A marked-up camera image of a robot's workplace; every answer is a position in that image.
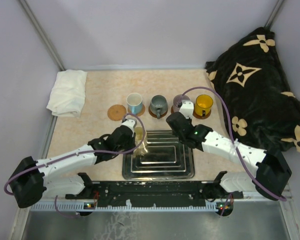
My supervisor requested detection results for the grey cup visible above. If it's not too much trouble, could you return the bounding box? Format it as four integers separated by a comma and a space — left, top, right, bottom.
150, 95, 168, 118

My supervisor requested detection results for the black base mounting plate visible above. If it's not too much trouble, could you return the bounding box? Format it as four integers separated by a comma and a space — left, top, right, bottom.
65, 181, 229, 207

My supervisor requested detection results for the white cup blue handle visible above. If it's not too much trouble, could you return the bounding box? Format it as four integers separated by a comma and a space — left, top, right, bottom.
126, 93, 143, 115

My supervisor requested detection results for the dark wooden coaster back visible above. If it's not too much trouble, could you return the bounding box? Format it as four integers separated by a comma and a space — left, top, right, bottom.
148, 105, 168, 119

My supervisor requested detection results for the cream yellow cup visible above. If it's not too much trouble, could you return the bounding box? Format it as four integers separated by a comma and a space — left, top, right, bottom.
134, 126, 148, 155

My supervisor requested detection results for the white folded cloth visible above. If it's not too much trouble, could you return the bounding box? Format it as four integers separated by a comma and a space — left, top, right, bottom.
46, 69, 88, 118

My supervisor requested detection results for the aluminium frame rail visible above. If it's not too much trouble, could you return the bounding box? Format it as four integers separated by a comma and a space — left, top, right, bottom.
19, 180, 295, 213

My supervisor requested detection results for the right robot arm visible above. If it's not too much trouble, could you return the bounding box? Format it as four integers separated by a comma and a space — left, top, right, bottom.
166, 112, 292, 202

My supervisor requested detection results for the black floral blanket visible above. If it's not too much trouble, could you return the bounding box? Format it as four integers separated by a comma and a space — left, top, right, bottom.
205, 27, 300, 153

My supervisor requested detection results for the woven coaster frilled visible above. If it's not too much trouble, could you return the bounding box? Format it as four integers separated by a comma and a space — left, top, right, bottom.
107, 104, 127, 121

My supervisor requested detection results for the metal tray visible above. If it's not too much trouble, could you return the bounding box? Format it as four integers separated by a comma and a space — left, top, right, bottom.
122, 130, 195, 181

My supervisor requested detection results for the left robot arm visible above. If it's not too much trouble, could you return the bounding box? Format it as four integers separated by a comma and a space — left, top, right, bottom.
7, 124, 135, 209

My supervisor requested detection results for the woven coaster smooth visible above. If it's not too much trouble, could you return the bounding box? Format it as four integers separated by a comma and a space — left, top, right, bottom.
127, 104, 146, 117

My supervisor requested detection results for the purple cup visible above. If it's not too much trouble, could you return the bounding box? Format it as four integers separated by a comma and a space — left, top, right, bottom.
172, 94, 185, 112

